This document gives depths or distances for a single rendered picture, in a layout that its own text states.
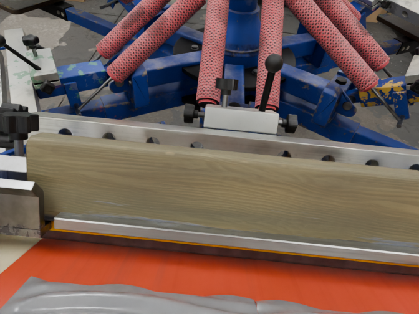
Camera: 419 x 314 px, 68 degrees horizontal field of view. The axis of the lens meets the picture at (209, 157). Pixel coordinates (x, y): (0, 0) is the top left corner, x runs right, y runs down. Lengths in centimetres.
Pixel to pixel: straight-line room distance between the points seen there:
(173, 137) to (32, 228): 25
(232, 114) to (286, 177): 27
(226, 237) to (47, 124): 36
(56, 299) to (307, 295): 20
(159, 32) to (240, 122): 37
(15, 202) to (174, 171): 13
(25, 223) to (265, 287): 21
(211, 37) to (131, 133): 31
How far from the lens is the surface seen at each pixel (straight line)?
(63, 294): 26
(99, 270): 30
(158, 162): 27
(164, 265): 30
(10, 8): 157
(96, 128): 51
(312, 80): 96
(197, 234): 27
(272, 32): 73
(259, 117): 53
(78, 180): 29
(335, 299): 30
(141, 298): 25
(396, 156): 55
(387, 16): 180
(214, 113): 52
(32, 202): 30
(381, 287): 34
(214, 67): 67
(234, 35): 94
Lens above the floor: 149
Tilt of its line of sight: 46 degrees down
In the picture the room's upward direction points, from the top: 6 degrees clockwise
